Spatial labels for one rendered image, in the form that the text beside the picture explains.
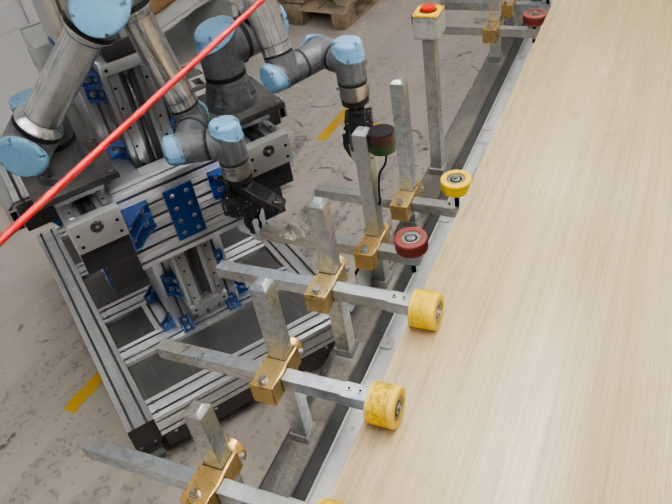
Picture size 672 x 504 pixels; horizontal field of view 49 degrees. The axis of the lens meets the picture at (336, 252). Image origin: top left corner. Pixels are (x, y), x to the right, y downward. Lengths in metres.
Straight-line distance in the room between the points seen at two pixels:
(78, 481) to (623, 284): 1.85
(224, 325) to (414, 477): 1.44
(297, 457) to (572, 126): 1.15
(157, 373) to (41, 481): 0.53
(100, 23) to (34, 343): 1.87
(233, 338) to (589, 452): 1.51
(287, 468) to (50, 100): 0.95
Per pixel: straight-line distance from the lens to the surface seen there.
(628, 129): 2.12
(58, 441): 2.83
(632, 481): 1.35
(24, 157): 1.83
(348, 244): 1.82
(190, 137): 1.79
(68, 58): 1.70
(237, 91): 2.08
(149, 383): 2.55
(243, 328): 2.60
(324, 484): 1.67
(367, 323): 1.84
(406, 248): 1.72
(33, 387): 3.06
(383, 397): 1.33
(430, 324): 1.48
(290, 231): 1.88
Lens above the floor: 2.02
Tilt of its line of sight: 40 degrees down
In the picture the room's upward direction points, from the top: 11 degrees counter-clockwise
